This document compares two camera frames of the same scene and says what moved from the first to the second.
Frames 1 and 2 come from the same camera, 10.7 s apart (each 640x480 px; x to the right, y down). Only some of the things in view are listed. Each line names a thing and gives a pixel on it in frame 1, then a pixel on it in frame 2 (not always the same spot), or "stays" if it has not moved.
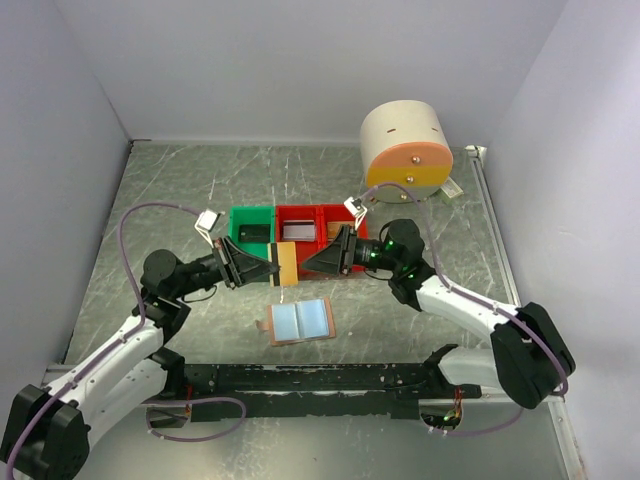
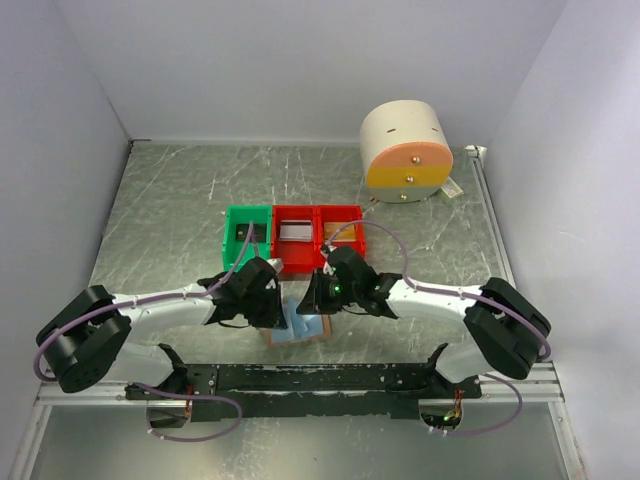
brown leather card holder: (298, 322) stays
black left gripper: (236, 267) -> (274, 318)
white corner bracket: (476, 151) stays
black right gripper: (338, 256) -> (314, 300)
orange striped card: (287, 263) -> (348, 234)
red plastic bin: (340, 213) stays
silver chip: (299, 230) stays
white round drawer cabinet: (406, 153) stays
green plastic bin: (252, 215) stays
